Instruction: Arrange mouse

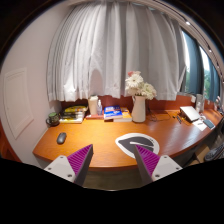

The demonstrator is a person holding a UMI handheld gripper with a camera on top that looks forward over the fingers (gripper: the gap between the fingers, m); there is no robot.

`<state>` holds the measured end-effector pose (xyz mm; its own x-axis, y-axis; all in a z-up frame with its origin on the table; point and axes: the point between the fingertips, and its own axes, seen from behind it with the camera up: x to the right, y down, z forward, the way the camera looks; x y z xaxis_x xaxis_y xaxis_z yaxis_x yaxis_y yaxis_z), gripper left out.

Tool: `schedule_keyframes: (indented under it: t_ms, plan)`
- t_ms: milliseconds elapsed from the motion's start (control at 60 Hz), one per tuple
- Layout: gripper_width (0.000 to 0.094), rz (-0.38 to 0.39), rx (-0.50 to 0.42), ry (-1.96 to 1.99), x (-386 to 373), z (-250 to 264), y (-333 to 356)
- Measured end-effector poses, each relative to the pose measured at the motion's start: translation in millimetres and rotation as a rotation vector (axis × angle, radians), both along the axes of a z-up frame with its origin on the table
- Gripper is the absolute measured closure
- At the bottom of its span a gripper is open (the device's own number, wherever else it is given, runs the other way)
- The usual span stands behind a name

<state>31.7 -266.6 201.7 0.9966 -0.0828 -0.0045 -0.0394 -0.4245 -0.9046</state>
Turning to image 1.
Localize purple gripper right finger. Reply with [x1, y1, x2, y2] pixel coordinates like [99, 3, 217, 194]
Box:
[134, 145, 182, 185]

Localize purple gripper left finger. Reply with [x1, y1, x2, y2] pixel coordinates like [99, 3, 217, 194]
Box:
[45, 144, 93, 186]

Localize dark grey computer mouse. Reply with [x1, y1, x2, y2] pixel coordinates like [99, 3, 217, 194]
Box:
[56, 132, 67, 145]

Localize round grey white mouse pad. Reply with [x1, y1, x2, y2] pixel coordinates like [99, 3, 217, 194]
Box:
[115, 133, 160, 158]

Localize dark green mug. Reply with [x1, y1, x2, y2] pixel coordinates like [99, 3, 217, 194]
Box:
[46, 112, 59, 127]

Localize stack of yellow books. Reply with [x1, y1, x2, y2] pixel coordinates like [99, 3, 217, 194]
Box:
[59, 105, 88, 124]

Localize red flat book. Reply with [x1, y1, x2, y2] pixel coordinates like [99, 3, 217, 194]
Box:
[86, 115, 104, 120]

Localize orange yellow book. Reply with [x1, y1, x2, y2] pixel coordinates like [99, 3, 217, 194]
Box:
[114, 107, 132, 122]

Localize white ceramic vase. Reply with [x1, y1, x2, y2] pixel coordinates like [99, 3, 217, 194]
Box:
[132, 96, 146, 123]

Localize white paper sheet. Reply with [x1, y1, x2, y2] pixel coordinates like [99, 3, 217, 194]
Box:
[193, 120, 207, 131]

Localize clear sanitizer bottle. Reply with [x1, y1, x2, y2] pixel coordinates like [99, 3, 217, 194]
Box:
[97, 99, 102, 115]

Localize blue book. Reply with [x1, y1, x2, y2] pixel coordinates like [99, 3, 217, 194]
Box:
[104, 105, 122, 120]

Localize white box device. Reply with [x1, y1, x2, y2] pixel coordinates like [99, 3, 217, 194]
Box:
[180, 106, 200, 122]

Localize white cylindrical container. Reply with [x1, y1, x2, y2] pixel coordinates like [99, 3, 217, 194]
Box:
[88, 95, 98, 115]

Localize dark smartphone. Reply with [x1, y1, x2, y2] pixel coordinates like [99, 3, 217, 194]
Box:
[203, 119, 215, 129]

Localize white and pink flowers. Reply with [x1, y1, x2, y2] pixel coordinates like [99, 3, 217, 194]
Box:
[125, 71, 157, 100]

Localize white sheer curtain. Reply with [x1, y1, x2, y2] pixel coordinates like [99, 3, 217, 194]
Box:
[47, 1, 186, 101]

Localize black cable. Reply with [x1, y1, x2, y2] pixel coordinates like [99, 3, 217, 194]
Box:
[146, 99, 183, 123]

